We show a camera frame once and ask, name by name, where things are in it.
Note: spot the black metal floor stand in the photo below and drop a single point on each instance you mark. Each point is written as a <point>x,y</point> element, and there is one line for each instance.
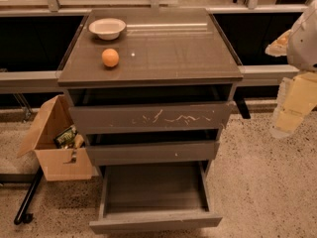
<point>23,216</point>

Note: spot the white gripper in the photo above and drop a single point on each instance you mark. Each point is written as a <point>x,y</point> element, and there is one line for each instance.
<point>304,47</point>

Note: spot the grey drawer cabinet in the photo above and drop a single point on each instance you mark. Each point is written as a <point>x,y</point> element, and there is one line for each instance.
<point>164,47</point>

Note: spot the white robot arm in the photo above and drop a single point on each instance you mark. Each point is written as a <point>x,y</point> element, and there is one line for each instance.
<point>302,44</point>

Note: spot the green snack bag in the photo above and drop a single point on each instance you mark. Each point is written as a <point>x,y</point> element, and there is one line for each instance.
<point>65,139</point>

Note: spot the grey horizontal rail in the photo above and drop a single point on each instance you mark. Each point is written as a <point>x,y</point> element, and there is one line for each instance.
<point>46,81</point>

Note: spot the orange fruit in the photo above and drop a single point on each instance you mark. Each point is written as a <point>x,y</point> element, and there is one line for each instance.
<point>110,57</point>

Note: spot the white bowl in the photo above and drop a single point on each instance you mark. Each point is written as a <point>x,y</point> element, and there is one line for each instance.
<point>107,29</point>

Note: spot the scratched grey top drawer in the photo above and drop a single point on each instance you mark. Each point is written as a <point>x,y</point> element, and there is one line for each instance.
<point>149,109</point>

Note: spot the open cardboard box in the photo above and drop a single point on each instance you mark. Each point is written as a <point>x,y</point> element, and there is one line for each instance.
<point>57,164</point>

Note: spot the grey bottom drawer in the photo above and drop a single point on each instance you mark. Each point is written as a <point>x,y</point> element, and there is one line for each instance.
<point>154,197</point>

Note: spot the grey middle drawer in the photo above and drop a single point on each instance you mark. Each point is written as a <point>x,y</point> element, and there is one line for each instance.
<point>153,147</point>

